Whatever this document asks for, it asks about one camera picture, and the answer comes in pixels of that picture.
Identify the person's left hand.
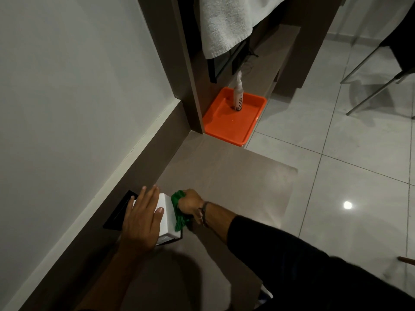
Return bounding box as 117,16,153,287
118,185,165,257

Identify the white terry towel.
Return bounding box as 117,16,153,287
198,0,291,60

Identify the person's right forearm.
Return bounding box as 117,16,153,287
203,202,415,311

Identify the person's left forearm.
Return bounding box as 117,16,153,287
74,246,153,311

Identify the person's right hand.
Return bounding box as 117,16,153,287
177,189,205,225

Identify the green cleaning cloth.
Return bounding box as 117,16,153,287
171,190,192,233

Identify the dark wrist bracelet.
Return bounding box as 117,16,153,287
199,201,211,228

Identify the black wall socket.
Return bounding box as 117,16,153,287
102,190,139,232

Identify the white spray bottle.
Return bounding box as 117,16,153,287
233,70,245,111

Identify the metal-legged dark chair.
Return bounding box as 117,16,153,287
339,2,415,120

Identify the orange plastic tray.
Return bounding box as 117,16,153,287
202,87,268,147

